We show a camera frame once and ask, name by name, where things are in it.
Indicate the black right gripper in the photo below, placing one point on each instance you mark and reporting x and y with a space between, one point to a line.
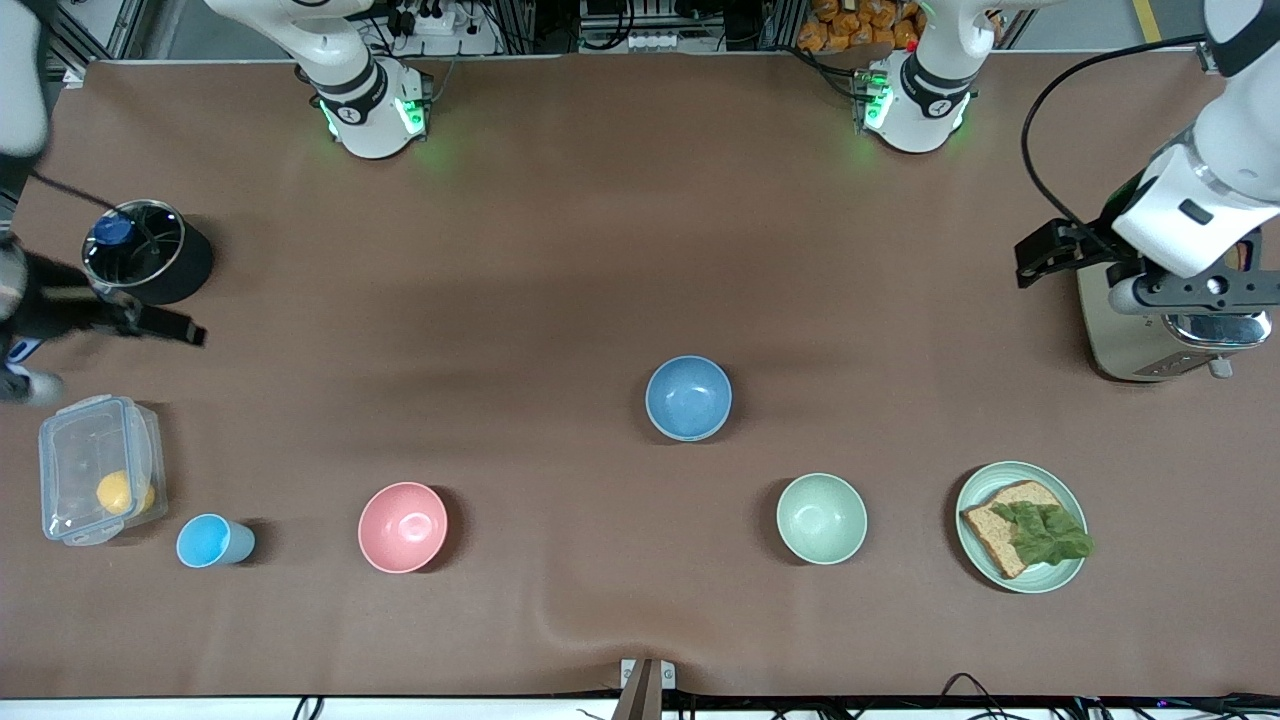
62 308

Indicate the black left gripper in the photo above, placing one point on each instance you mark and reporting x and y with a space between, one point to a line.
1088 247

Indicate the blue bowl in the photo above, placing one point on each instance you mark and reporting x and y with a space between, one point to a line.
688 398

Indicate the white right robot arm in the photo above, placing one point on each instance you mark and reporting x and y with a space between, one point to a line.
350 80

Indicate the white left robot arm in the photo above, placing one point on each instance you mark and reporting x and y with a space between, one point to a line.
1215 170

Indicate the pink bowl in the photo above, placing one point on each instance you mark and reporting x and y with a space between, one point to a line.
402 527

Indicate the green bowl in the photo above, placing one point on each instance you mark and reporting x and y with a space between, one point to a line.
821 518

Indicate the glass lid with blue knob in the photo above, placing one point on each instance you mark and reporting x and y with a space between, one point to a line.
150 255

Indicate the beige toaster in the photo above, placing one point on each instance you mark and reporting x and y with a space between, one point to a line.
1120 340

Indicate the clear plastic lidded container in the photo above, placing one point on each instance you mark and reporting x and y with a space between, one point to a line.
80 450

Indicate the yellow fruit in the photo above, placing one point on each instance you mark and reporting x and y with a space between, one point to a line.
118 492

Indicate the blue cup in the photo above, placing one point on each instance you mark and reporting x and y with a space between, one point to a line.
208 541

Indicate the green lettuce leaf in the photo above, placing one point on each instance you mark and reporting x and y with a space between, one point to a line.
1045 535

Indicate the brown bread slice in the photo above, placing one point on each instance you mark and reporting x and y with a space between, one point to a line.
990 535

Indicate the orange snack bag pile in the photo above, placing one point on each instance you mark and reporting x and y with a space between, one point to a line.
860 25

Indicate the green plate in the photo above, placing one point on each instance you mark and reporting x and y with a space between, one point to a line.
1060 575

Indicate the white power strip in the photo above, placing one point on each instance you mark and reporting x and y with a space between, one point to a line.
432 20
648 42

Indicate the metal table bracket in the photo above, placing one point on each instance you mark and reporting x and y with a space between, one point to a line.
645 675

